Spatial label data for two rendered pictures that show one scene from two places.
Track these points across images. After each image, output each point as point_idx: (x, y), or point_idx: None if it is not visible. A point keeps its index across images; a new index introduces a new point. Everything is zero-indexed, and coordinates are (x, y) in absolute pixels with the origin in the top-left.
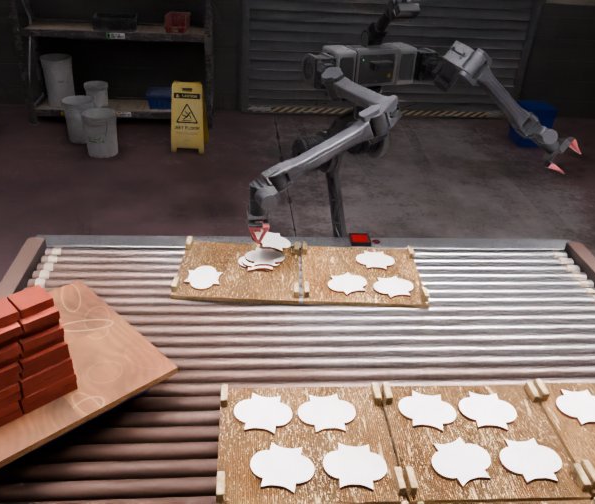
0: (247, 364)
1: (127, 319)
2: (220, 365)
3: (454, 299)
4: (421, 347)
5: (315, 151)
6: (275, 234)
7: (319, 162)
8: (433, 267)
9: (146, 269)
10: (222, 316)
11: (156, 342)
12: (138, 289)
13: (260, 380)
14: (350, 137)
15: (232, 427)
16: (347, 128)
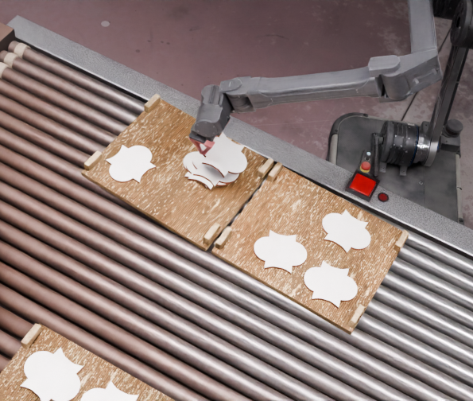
0: (91, 303)
1: (22, 183)
2: (66, 290)
3: (396, 337)
4: (288, 384)
5: (293, 84)
6: (236, 146)
7: (294, 100)
8: (417, 275)
9: (90, 118)
10: (114, 227)
11: (29, 227)
12: (60, 145)
13: (91, 329)
14: (343, 87)
15: (14, 375)
16: (351, 69)
